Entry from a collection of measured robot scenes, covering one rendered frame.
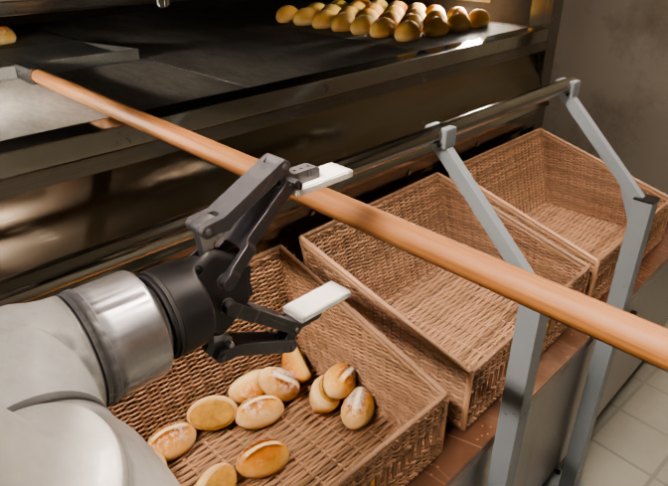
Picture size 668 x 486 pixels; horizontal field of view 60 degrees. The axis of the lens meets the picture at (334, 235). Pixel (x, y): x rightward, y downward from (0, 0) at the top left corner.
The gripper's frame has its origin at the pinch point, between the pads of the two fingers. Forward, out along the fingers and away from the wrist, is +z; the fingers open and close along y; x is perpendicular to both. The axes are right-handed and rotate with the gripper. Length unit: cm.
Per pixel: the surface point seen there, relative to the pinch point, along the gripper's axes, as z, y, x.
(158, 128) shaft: 4.6, -0.5, -42.7
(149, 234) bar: -10.9, 2.5, -17.9
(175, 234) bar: -8.1, 3.4, -17.4
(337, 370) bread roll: 28, 51, -28
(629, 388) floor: 152, 119, -3
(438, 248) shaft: 4.8, -0.3, 9.4
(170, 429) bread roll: -3, 55, -41
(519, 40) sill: 135, 3, -57
